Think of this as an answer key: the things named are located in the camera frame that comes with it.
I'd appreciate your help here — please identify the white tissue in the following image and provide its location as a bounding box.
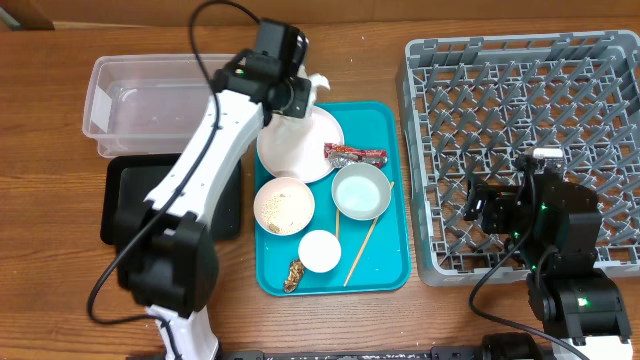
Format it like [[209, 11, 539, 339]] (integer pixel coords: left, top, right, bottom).
[[269, 72, 332, 176]]

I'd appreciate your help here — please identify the red snack wrapper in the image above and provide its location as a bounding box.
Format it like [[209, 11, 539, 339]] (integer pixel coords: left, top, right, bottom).
[[323, 143, 388, 169]]

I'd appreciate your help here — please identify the grey-green bowl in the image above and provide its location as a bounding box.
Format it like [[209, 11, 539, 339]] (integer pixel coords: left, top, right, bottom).
[[331, 163, 392, 221]]

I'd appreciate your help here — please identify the white plastic cup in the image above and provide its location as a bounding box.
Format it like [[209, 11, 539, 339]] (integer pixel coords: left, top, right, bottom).
[[298, 230, 342, 273]]

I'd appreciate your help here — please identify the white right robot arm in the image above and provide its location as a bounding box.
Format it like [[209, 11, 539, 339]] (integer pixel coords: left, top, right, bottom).
[[464, 170, 633, 359]]

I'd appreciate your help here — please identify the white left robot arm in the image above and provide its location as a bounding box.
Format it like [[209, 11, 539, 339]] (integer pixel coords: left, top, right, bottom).
[[101, 49, 329, 359]]

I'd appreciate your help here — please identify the grey dishwasher rack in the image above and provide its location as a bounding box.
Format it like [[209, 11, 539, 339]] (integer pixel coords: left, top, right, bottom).
[[397, 30, 639, 286]]

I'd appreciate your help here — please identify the large white plate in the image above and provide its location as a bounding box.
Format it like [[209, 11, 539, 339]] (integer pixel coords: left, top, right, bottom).
[[256, 103, 346, 185]]

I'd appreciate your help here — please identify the pink bowl with rice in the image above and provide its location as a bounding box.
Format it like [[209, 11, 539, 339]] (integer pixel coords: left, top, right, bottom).
[[253, 177, 315, 236]]

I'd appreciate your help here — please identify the teal serving tray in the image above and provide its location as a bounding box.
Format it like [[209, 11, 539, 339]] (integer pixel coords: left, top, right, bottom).
[[253, 100, 413, 298]]

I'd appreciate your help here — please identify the clear plastic bin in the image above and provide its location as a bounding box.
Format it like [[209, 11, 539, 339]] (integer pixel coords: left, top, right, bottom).
[[82, 54, 210, 158]]

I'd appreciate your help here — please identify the brown food scrap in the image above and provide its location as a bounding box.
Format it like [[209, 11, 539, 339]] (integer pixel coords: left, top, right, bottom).
[[283, 259, 306, 293]]

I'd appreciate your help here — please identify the black tray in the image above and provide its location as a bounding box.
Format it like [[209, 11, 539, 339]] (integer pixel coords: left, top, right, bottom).
[[100, 153, 242, 245]]

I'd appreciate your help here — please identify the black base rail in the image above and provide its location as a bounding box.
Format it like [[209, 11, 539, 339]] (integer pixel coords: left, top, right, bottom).
[[219, 346, 484, 360]]

